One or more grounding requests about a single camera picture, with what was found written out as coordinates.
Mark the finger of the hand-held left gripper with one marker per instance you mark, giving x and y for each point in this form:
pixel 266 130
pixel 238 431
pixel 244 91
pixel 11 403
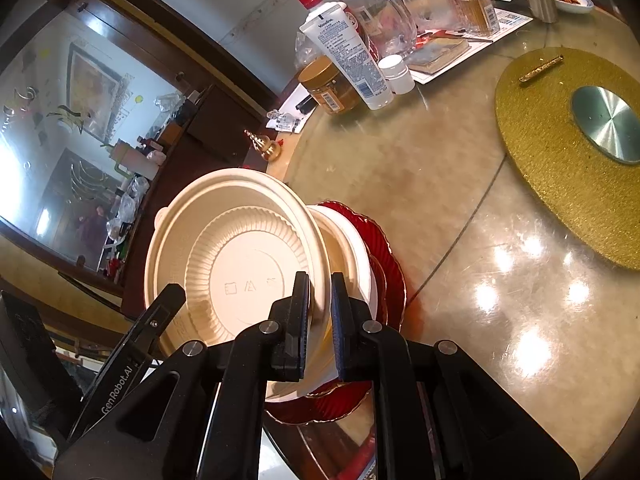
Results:
pixel 35 360
pixel 162 312

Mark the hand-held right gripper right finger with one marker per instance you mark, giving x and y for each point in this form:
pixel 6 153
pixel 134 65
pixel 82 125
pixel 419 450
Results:
pixel 340 330

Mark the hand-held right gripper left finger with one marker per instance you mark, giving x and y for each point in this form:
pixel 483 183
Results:
pixel 302 330

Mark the red glass scalloped plate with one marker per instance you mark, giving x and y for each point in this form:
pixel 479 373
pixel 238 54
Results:
pixel 378 280
pixel 396 280

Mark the beige ribbed plastic bowl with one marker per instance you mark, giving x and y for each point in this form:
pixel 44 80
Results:
pixel 240 260

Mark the clear plastic wrapper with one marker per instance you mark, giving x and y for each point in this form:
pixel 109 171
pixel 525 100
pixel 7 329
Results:
pixel 282 121

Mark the jar with gold lid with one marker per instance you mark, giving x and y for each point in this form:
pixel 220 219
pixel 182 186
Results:
pixel 325 85

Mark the small white pill bottle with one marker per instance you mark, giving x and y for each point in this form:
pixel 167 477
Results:
pixel 397 72

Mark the white lotion tube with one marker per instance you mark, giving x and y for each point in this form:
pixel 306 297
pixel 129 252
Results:
pixel 345 50

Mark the round gold glitter mat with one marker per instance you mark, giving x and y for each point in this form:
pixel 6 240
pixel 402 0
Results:
pixel 540 125

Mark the brown notebook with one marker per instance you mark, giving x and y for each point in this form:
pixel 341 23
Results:
pixel 440 55

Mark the small golden bar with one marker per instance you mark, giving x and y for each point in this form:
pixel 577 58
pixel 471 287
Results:
pixel 542 68

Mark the round metal turntable disc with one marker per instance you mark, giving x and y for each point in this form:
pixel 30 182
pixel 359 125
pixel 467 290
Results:
pixel 602 125

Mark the golden beverage can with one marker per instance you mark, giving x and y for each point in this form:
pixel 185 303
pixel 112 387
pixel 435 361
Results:
pixel 480 12

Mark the white printed paper sheet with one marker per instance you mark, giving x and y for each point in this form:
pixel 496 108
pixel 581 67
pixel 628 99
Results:
pixel 510 22

